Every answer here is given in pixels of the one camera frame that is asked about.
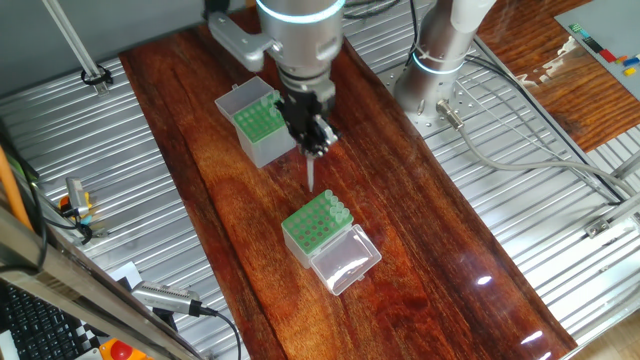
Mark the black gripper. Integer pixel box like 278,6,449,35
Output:
277,92,342,159

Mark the tall translucent green tip box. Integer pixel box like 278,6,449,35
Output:
214,75,297,169

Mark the low green rack tip box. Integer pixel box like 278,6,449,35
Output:
280,188,383,296

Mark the glossy brown wooden board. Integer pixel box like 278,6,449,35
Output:
118,0,579,360

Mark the white paper sheet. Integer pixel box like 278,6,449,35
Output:
109,260,144,291

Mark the scuffed brown wooden board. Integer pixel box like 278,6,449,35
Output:
474,0,640,154

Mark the aluminium pole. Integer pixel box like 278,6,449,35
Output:
41,0,110,97

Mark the orange yellow plastic object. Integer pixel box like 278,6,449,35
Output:
58,192,95,226

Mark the yellow button box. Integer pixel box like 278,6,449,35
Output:
98,337,154,360

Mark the red emergency stop button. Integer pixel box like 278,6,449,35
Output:
109,339,135,360

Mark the aluminium profile bar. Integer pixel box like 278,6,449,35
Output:
610,148,640,181
607,192,640,226

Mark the orange pole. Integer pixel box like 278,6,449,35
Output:
0,144,34,231

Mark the grey board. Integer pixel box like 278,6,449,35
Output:
553,0,640,101

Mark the black keyboard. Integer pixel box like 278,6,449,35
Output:
0,284,101,360

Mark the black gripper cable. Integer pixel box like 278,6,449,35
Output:
342,0,402,21

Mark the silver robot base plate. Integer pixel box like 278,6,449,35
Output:
377,59,489,139

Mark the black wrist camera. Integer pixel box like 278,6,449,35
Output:
202,0,232,21

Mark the thin black cable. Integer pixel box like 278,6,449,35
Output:
464,53,624,206

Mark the grey cable with metal plug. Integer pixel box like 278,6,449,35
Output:
434,98,640,197

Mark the black cable loop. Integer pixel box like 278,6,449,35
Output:
80,64,115,87

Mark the long silver depth camera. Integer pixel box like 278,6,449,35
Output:
130,279,204,317

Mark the black camera cable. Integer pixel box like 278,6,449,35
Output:
199,305,244,360

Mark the black camera stand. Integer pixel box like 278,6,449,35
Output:
152,307,179,334

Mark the small silver camera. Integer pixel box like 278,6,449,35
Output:
66,177,91,219

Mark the steel frame bar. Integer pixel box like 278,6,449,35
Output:
0,197,206,360

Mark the thick black cable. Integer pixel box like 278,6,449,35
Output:
0,179,50,275

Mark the aluminium corner bracket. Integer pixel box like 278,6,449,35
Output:
584,218,614,239

